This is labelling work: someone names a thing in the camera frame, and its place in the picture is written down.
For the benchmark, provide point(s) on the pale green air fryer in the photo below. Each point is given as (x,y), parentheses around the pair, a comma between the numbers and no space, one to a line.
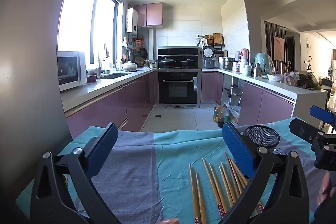
(263,62)

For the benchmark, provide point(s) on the purple peninsula base cabinets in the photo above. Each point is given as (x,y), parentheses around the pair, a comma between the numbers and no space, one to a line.
(262,103)

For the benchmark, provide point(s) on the teal and purple tablecloth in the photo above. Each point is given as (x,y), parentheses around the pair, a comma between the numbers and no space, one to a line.
(178,150)

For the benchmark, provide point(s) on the round wall clock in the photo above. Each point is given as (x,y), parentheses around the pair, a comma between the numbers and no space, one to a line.
(308,45)

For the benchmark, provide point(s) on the leafy green vegetables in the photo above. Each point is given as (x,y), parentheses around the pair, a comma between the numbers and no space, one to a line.
(309,81)

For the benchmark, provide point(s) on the steel stockpot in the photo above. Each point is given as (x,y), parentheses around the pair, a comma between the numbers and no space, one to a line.
(228,63)

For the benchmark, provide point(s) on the steel sink faucet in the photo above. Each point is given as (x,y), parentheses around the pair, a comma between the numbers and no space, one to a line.
(101,64)

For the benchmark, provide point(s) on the grey refrigerator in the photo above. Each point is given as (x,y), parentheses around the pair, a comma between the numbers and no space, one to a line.
(29,56)

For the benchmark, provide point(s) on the white plastic bag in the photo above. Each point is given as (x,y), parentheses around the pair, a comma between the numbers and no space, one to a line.
(234,113)

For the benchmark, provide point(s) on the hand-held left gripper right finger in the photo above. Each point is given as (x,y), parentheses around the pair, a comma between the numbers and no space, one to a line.
(239,150)

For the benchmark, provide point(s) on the pink electric kettle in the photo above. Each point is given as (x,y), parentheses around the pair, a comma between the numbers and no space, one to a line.
(245,54)

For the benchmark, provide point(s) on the cooking oil bottle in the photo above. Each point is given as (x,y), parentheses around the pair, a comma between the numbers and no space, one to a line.
(217,111)
(223,117)

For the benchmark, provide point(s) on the hanging black frying pan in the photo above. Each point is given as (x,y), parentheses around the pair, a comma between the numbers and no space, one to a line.
(143,53)

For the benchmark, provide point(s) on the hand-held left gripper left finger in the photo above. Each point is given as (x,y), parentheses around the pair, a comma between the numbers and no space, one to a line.
(102,153)

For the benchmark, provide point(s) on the black mesh utensil holder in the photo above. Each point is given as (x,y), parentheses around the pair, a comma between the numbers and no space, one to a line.
(262,136)

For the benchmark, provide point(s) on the steel kettle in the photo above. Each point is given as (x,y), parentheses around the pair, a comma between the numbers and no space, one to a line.
(154,64)

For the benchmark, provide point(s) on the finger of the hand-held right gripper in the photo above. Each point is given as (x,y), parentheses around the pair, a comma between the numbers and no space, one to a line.
(321,112)
(304,129)

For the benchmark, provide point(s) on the clear plastic container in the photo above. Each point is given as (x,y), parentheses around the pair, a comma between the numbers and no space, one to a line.
(292,80)

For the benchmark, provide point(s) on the dark slatted partition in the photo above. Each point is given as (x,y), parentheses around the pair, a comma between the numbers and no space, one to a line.
(269,40)

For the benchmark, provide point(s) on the woven basket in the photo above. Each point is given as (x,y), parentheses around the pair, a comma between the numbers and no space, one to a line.
(139,60)

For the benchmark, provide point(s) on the kitchen window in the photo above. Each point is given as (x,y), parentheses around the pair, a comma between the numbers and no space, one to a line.
(78,16)

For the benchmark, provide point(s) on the white casserole dish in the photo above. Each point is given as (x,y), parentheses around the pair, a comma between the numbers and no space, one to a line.
(130,66)

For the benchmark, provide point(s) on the white water heater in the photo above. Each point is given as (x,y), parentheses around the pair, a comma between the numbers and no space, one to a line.
(132,20)

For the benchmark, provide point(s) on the black integrated stove with oven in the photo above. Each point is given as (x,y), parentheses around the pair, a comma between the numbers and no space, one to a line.
(178,87)

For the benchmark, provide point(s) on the silver rice cooker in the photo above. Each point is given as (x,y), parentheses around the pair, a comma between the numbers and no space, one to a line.
(208,57)

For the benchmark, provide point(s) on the framed wall picture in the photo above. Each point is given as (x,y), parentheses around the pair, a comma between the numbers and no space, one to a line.
(279,48)

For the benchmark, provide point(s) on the dark red bowl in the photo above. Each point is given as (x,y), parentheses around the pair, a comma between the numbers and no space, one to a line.
(92,79)

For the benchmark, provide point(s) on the purple wall cabinet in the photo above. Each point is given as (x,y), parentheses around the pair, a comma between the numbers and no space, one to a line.
(149,15)

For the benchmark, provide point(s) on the black pot with glass lid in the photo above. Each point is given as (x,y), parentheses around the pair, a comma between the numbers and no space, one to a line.
(189,62)
(167,62)

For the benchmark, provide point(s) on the person's right forearm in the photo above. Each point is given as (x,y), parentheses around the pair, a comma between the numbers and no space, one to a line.
(330,187)

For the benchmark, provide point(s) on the wooden cutting board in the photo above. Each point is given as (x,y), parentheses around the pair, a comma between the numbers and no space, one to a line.
(218,38)

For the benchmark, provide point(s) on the bundle of wooden chopsticks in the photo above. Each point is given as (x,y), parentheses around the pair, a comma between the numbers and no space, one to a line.
(193,187)

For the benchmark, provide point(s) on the steel thermos bottle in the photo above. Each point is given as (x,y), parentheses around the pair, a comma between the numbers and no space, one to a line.
(257,71)

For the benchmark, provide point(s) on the white countertop oven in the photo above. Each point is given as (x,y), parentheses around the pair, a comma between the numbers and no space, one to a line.
(68,69)

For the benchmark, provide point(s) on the purple base cabinets with sink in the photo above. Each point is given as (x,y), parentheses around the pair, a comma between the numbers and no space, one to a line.
(110,103)

